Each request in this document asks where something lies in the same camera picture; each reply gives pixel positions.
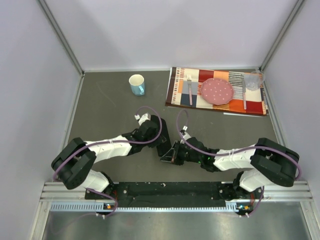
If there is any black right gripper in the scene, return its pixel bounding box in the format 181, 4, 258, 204
160, 141, 203, 166

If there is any black zip tool case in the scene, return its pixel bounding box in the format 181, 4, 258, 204
151, 115, 172, 157

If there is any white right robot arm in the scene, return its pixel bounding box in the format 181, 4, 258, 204
161, 130, 301, 198

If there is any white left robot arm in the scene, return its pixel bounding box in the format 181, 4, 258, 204
51, 113, 171, 199

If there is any blue ceramic mug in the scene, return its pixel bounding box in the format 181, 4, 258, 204
128, 74, 145, 96

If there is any colourful patterned placemat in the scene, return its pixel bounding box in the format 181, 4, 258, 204
165, 67, 269, 116

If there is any pink polka dot plate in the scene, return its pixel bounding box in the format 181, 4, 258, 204
200, 78, 234, 106

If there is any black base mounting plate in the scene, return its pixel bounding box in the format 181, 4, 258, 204
85, 181, 262, 207

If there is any clear plastic cup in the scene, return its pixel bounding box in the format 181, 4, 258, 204
244, 70, 265, 91

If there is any pink handled fork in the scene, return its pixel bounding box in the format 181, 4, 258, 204
187, 74, 193, 106

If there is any grey slotted cable duct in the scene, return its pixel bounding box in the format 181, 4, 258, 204
50, 202, 249, 213

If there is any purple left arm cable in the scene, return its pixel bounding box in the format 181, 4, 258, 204
52, 105, 164, 221

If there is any pink handled knife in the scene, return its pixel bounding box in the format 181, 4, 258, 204
242, 79, 247, 110

